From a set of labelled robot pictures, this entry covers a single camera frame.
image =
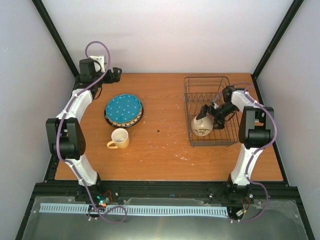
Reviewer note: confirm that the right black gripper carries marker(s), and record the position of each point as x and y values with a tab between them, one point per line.
220	122

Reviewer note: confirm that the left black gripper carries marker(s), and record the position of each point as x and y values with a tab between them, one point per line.
116	77

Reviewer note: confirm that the white ceramic bowl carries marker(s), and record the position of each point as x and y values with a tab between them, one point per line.
202	127

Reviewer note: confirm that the black wire dish rack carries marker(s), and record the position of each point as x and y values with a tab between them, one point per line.
202	90

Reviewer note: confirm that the teal polka dot plate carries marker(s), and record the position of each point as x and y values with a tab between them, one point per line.
123	108

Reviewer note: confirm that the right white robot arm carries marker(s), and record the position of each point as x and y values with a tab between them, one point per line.
257	130

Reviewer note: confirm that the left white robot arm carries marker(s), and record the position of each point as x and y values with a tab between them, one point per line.
65	137

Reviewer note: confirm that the yellow plate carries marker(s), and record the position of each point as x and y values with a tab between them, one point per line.
127	123

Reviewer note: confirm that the black rimmed striped plate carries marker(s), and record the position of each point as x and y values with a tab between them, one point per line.
115	126

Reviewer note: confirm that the yellow mug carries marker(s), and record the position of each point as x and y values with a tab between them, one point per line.
119	139

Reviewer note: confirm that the right controller board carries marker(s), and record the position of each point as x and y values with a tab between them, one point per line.
245	203

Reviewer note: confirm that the controller board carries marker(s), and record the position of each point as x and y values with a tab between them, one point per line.
105	198
245	203

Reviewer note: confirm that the left controller board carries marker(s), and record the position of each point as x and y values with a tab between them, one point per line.
105	198

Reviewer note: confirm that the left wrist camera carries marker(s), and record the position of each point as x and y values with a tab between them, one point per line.
99	62

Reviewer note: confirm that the black aluminium frame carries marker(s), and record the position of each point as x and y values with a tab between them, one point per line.
198	190

